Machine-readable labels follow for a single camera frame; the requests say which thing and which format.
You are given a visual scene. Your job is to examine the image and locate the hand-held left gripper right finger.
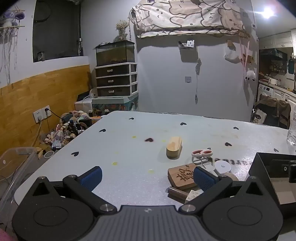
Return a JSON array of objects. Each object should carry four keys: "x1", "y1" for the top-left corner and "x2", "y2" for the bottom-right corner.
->
[{"x1": 178, "y1": 166, "x2": 267, "y2": 214}]

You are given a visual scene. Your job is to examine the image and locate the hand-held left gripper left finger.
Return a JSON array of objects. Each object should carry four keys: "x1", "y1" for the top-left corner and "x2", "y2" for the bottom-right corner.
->
[{"x1": 30, "y1": 166, "x2": 117, "y2": 215}]

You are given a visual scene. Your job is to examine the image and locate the black cardboard box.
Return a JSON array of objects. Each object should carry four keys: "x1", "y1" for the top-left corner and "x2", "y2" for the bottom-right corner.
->
[{"x1": 248, "y1": 152, "x2": 296, "y2": 219}]

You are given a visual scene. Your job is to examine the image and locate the grey plastic holder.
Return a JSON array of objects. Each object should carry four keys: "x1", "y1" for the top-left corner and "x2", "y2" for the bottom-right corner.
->
[{"x1": 193, "y1": 157, "x2": 213, "y2": 166}]

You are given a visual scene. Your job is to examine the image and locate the carved wooden block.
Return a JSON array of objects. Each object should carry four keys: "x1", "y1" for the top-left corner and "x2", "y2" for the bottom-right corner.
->
[{"x1": 168, "y1": 163, "x2": 199, "y2": 191}]

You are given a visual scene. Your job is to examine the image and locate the white round plastic reel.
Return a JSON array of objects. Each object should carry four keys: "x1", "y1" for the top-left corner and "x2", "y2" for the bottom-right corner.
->
[{"x1": 213, "y1": 160, "x2": 232, "y2": 178}]

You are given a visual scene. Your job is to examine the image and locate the white orange-handled scissors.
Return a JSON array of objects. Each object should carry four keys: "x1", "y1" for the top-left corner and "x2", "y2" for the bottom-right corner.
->
[{"x1": 191, "y1": 148, "x2": 213, "y2": 169}]

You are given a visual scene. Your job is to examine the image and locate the round wooden block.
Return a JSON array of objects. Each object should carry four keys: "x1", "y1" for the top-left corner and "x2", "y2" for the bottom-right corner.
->
[{"x1": 166, "y1": 137, "x2": 183, "y2": 159}]

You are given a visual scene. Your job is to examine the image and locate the clear water bottle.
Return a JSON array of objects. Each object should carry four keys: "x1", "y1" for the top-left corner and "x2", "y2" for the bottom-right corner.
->
[{"x1": 287, "y1": 116, "x2": 296, "y2": 146}]

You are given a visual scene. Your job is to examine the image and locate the white printed tote bag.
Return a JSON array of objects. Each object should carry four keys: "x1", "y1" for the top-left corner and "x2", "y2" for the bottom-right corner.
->
[{"x1": 251, "y1": 110, "x2": 266, "y2": 123}]

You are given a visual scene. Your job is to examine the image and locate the pile of plush toys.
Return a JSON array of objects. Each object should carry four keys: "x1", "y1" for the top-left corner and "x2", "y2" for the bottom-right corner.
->
[{"x1": 44, "y1": 110, "x2": 102, "y2": 153}]

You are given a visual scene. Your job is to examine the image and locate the chair with brown clothes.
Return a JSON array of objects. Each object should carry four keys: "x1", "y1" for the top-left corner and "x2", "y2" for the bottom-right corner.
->
[{"x1": 253, "y1": 95, "x2": 291, "y2": 129}]

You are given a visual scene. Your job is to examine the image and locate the white washing machine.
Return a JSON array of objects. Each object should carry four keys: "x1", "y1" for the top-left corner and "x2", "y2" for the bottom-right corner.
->
[{"x1": 257, "y1": 83, "x2": 274, "y2": 102}]

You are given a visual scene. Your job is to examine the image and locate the clear plastic storage bin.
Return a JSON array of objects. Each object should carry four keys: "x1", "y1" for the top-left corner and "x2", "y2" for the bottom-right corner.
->
[{"x1": 0, "y1": 147, "x2": 37, "y2": 204}]

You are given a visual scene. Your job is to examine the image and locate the white drawer unit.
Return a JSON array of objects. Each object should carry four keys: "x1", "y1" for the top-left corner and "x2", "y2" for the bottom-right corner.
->
[{"x1": 95, "y1": 62, "x2": 138, "y2": 98}]

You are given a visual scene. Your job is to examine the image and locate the teal hanging kitchen item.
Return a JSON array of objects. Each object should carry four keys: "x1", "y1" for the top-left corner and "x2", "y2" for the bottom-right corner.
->
[{"x1": 287, "y1": 57, "x2": 295, "y2": 75}]

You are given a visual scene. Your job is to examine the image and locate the white plastic bag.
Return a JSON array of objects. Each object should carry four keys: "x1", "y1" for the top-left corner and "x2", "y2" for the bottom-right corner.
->
[{"x1": 224, "y1": 45, "x2": 241, "y2": 64}]

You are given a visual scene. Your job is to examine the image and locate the glass fish tank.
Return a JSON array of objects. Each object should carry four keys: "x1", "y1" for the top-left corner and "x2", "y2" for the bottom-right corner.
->
[{"x1": 95, "y1": 40, "x2": 135, "y2": 67}]

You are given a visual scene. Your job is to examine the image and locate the dark window panel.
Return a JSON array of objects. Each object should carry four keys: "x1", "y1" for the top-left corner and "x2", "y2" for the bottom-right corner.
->
[{"x1": 32, "y1": 0, "x2": 82, "y2": 62}]

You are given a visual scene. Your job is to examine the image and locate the dried flowers in vase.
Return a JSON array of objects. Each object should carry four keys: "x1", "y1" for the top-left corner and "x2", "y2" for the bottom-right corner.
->
[{"x1": 115, "y1": 20, "x2": 129, "y2": 42}]

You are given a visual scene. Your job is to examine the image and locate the printed blanket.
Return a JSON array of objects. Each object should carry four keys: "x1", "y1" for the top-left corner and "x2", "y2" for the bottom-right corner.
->
[{"x1": 132, "y1": 0, "x2": 252, "y2": 37}]

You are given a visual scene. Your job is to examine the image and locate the white power cable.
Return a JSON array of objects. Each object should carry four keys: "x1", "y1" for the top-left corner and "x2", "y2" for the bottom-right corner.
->
[{"x1": 32, "y1": 120, "x2": 44, "y2": 149}]

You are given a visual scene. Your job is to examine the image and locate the white wall socket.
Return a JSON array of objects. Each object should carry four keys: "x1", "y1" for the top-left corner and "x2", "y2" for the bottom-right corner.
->
[{"x1": 33, "y1": 105, "x2": 51, "y2": 123}]

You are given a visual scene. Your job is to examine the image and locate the metal wall bracket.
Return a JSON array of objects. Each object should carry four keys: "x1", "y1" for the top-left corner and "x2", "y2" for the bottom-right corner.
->
[{"x1": 178, "y1": 40, "x2": 195, "y2": 49}]

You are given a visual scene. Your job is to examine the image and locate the bright wall light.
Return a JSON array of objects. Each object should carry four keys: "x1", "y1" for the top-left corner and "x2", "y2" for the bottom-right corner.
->
[{"x1": 259, "y1": 3, "x2": 275, "y2": 20}]

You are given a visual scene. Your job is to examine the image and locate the macrame wall hanging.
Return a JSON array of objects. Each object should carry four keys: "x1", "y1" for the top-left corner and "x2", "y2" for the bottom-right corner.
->
[{"x1": 0, "y1": 9, "x2": 26, "y2": 84}]

